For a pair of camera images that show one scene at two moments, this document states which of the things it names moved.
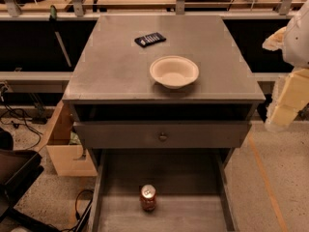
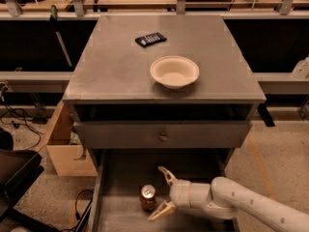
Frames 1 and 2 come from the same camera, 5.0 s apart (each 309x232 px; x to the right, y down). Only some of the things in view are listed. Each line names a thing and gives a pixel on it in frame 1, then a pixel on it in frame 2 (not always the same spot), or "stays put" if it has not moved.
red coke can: (148, 197) stays put
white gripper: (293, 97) → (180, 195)
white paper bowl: (174, 72) stays put
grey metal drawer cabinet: (163, 103) stays put
